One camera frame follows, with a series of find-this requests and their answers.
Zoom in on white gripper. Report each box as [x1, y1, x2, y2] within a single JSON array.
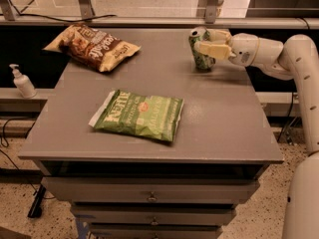
[[194, 29, 259, 67]]

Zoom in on green soda can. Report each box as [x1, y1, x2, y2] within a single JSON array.
[[188, 26, 215, 72]]

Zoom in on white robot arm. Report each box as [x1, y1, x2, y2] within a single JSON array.
[[194, 30, 319, 239]]

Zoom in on green Kettle chips bag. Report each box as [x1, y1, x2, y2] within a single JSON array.
[[89, 90, 183, 142]]

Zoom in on brown sea salt chips bag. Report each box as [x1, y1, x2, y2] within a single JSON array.
[[44, 24, 140, 72]]

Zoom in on top drawer metal knob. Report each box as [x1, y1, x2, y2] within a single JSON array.
[[147, 192, 158, 203]]

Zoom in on drawer metal knob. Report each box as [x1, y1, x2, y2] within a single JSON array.
[[151, 217, 159, 226], [147, 192, 158, 203]]

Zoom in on grey drawer cabinet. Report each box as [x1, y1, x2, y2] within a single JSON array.
[[21, 29, 283, 239]]

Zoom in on white pump lotion bottle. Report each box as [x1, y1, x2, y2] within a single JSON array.
[[9, 64, 37, 99]]

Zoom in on black stand foot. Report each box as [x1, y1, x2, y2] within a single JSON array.
[[27, 185, 46, 218]]

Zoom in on black cable on ledge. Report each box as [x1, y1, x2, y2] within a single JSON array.
[[0, 0, 118, 23]]

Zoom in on black floor cable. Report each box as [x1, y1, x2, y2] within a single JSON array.
[[0, 117, 56, 200]]

